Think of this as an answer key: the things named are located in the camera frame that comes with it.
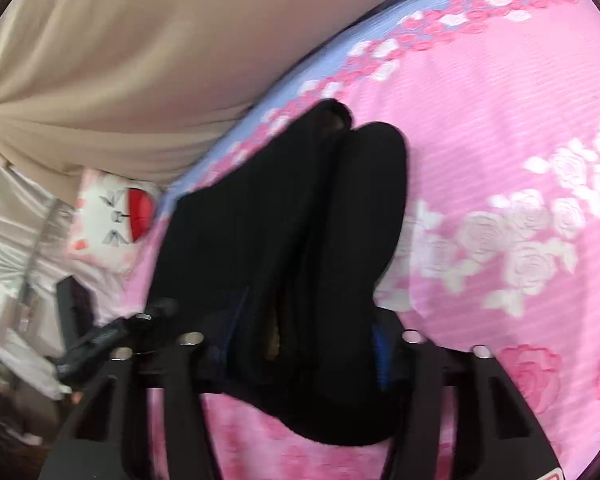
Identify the black pants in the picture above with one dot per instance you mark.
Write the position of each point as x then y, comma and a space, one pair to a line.
280, 240

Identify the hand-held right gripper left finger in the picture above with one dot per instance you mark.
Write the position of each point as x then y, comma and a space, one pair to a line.
190, 370

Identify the white satin cloth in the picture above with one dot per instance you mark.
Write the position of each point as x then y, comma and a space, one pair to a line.
10, 240

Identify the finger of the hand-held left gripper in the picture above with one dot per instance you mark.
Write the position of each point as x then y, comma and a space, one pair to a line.
110, 335

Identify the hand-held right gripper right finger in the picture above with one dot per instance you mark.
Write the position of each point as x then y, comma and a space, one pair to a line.
381, 360

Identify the pink rose bedsheet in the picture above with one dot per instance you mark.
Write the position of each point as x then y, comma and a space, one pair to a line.
480, 125

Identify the pink cartoon face pillow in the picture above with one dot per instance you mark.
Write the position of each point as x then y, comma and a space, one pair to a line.
112, 215

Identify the beige cloth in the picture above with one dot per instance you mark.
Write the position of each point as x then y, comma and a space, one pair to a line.
130, 60

